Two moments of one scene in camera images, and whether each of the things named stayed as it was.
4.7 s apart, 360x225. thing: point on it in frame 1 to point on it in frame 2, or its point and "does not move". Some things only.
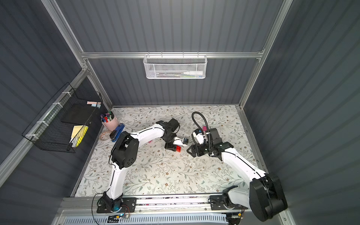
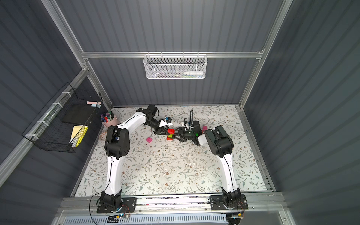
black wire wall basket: x=59 y=125 does not move
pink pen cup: x=109 y=119 does not move
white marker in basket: x=194 y=72 does not move
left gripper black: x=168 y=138 to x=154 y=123
